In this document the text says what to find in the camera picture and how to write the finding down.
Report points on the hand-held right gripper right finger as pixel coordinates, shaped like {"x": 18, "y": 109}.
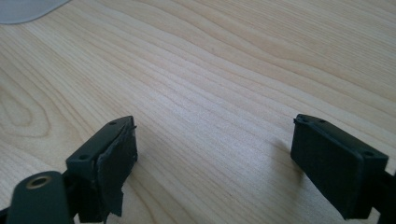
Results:
{"x": 333, "y": 161}

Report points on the translucent white plastic sheet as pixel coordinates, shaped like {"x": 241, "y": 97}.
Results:
{"x": 25, "y": 10}

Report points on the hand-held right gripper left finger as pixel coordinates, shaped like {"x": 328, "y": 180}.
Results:
{"x": 106, "y": 155}

